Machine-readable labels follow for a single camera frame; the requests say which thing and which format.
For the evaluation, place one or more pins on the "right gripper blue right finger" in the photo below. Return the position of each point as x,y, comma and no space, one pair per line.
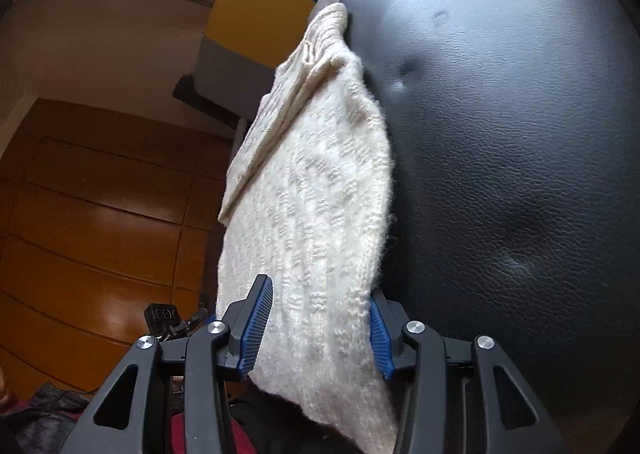
460,396

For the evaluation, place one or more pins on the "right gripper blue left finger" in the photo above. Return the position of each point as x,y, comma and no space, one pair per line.
131,412

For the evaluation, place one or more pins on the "cream knitted sweater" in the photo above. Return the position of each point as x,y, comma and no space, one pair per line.
307,203

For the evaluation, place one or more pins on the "grey yellow blue sofa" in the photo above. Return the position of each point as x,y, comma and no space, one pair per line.
243,44

